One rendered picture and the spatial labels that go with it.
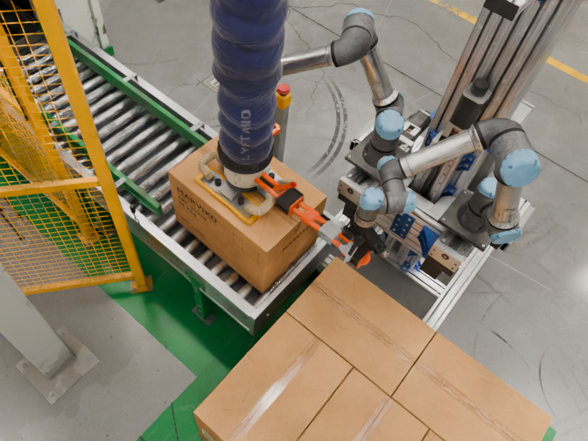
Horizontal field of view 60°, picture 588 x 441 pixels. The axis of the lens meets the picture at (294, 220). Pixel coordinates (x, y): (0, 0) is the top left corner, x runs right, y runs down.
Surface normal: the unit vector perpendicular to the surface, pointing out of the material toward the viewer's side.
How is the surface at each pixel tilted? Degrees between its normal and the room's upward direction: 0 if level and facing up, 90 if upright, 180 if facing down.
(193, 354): 0
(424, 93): 0
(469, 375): 0
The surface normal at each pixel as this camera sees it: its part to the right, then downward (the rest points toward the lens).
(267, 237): 0.09, -0.54
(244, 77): -0.01, 0.93
